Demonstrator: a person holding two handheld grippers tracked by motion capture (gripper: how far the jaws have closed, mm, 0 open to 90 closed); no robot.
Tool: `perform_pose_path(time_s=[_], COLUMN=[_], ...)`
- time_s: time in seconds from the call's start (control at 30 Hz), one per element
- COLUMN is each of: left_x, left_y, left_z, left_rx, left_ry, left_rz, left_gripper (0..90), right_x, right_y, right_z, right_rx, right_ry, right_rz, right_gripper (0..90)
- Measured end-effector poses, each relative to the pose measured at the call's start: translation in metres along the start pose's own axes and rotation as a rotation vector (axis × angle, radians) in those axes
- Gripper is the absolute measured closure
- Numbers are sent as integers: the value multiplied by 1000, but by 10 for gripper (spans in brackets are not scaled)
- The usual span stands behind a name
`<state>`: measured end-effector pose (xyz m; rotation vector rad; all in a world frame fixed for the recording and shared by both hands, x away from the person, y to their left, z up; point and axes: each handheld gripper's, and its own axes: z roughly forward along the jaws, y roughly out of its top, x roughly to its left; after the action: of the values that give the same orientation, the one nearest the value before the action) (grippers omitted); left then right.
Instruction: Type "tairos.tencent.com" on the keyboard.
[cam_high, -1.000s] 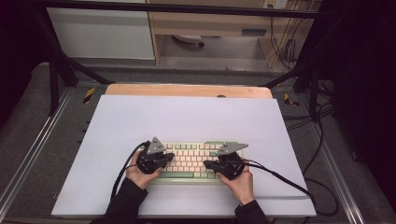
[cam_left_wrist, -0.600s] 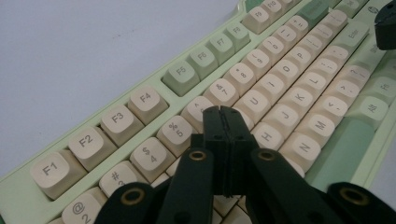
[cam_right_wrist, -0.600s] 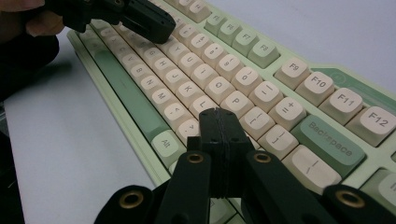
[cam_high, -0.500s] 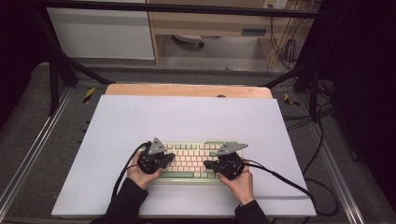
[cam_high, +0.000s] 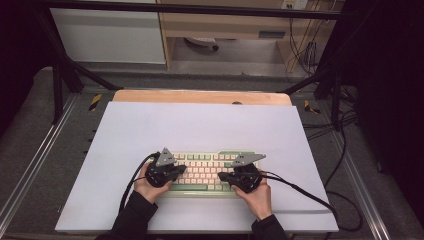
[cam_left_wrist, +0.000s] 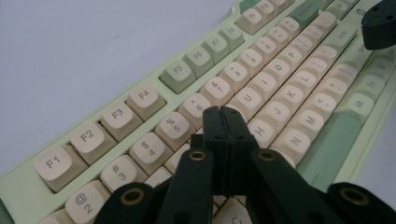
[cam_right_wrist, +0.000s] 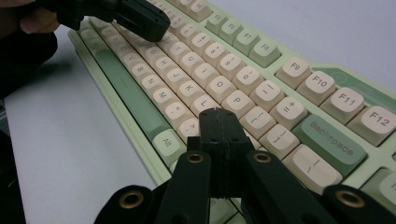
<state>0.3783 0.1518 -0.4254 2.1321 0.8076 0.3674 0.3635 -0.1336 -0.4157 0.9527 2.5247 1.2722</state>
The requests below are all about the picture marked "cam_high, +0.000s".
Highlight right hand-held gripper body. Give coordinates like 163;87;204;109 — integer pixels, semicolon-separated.
231;153;267;194

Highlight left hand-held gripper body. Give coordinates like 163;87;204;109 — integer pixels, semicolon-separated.
145;147;177;188

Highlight pink and green keyboard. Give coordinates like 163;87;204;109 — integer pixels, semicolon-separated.
146;149;262;199

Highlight person's left hand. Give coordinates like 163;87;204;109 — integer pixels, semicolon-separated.
134;163;173;204

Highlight person's right hand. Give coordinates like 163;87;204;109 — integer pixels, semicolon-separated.
232;178;273;221

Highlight white board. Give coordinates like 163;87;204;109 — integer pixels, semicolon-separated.
54;101;339;233

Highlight wooden table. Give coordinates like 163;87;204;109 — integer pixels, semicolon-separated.
112;89;293;107

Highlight yellow and black tape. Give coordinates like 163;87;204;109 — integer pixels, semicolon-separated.
88;93;103;112
303;99;322;115

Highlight black metal stand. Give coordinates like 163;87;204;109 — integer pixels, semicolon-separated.
33;6;124;126
281;66;344;131

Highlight white chair base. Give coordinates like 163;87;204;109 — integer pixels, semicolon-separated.
184;36;220;52

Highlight light wooden desk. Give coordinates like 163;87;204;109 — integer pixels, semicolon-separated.
156;0;344;73

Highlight white cabinet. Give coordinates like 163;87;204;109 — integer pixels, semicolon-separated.
49;0;167;65

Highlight black metal crossbar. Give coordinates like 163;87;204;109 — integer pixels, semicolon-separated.
39;1;344;21

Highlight black curtain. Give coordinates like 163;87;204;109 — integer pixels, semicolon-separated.
0;0;54;134
343;0;424;228

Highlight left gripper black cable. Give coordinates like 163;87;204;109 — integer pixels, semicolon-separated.
118;151;161;214

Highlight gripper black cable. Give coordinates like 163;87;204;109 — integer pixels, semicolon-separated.
259;169;364;233
118;151;161;214

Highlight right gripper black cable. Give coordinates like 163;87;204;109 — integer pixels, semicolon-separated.
259;169;364;233

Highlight black floor cables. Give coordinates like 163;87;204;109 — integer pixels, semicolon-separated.
301;109;359;189

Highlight aluminium rail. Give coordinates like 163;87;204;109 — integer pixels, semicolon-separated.
319;109;391;240
0;94;79;228

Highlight hanging cable bundle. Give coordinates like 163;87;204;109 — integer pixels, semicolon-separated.
288;16;321;76

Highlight white wall socket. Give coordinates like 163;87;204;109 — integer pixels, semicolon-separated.
281;0;309;10

